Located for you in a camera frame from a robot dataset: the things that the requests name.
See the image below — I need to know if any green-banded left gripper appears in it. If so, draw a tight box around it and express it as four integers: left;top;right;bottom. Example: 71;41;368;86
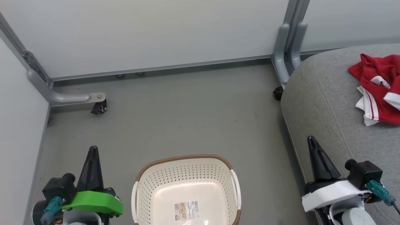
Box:
60;146;124;225

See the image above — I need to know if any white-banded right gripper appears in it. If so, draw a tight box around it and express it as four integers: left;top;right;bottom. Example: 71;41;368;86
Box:
302;136;381;213

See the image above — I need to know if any red garment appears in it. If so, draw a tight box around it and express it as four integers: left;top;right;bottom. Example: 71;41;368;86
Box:
348;53;400;105

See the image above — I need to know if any cream perforated laundry basket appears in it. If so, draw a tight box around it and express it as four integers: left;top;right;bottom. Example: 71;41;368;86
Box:
131;154;242;225

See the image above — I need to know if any basket product label sticker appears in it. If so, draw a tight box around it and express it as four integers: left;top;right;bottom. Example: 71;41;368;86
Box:
173;200;201;221

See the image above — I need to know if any grey fabric sofa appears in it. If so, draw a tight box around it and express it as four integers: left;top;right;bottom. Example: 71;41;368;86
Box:
280;43;400;225

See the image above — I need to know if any black caster wheel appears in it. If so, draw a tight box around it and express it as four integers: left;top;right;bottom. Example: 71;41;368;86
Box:
272;86;284;101
91;98;108;115

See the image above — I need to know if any short grey partition leg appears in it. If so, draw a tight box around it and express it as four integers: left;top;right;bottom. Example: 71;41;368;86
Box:
272;23;291;90
290;21;308;70

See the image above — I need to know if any left teal-plug black cable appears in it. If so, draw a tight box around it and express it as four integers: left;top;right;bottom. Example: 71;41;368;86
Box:
40;196;63;225

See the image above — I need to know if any teal-plug black cable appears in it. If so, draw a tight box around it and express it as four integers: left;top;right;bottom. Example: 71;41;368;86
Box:
40;196;63;225
367;180;400;214

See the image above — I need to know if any right teal-plug black cable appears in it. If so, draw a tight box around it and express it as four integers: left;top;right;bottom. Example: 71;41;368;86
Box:
367;180;400;214

